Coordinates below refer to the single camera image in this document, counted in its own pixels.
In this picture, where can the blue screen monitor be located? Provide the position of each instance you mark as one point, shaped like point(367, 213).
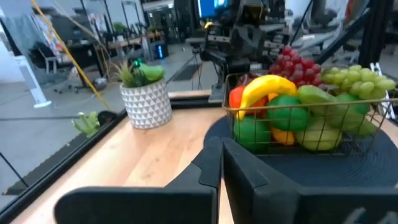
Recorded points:
point(211, 7)

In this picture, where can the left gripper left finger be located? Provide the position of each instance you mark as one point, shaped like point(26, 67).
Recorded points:
point(174, 199)

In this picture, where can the bright green pear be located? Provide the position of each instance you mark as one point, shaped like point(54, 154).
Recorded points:
point(317, 137)

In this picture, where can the round glossy green fruit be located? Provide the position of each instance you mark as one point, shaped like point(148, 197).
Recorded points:
point(250, 133)

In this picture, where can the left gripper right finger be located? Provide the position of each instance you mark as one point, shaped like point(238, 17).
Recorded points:
point(280, 199)

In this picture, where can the large green lime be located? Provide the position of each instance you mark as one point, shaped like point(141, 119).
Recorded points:
point(286, 113)

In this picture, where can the small green lime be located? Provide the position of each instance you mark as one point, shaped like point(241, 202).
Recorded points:
point(357, 104)

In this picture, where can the black hazard-striped floor mat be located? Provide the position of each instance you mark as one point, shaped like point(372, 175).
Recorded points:
point(46, 165)

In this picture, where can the yellow banana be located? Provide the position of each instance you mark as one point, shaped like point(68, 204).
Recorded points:
point(264, 87)

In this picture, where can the red grape bunch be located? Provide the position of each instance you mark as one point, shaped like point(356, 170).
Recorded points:
point(295, 70)

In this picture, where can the green grape bunch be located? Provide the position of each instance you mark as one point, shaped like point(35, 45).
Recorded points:
point(360, 81)

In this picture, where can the round dark blue mat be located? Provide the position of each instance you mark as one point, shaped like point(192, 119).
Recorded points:
point(326, 169)

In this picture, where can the wooden background table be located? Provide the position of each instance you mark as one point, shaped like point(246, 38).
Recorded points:
point(130, 42)

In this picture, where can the bok choy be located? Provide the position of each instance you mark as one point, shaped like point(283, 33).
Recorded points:
point(87, 124)

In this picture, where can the white floor stand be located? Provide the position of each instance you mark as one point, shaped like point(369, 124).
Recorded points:
point(31, 84)

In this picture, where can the yellow orange mango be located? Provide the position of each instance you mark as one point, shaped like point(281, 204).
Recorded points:
point(283, 137)

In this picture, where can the succulent in white pot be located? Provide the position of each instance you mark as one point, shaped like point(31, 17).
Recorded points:
point(146, 102)

